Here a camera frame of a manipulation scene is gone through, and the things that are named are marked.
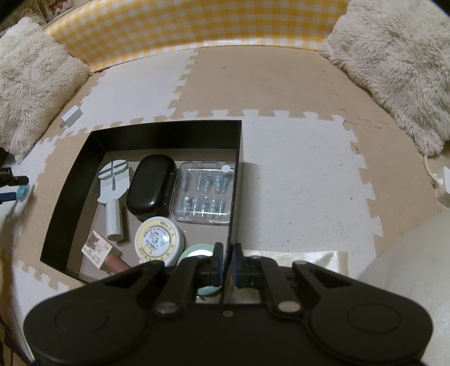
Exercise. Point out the yellow checked padded bumper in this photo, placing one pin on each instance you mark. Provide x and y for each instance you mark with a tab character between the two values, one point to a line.
190	28

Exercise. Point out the white charger plug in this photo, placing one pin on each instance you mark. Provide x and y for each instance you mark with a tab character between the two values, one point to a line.
72	118

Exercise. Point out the black cardboard box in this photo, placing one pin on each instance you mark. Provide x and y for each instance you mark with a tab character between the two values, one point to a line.
158	140

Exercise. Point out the round yellow-rimmed tin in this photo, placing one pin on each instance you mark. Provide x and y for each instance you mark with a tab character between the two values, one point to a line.
156	241

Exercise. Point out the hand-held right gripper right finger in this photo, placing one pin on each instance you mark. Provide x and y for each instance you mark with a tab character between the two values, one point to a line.
236	262

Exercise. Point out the black oval hard case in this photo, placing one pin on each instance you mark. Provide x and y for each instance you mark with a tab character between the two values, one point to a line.
151	186

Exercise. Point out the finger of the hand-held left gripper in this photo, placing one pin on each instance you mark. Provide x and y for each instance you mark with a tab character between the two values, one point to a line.
14	180
7	197

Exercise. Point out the clear plastic bit case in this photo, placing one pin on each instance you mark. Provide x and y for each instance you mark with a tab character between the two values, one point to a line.
204	193

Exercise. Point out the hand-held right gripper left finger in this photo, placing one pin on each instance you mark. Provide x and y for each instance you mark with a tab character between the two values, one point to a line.
219	262

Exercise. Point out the storage shelf with figures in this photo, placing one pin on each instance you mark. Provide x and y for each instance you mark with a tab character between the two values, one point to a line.
56	8

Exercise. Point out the teal round container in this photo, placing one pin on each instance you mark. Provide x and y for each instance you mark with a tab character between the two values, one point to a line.
23	193

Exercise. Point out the cream fluffy cushion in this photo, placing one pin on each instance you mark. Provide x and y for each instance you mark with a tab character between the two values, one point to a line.
35	84
397	59

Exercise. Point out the white watch band tool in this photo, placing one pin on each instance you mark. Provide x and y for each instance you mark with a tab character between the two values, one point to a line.
113	183

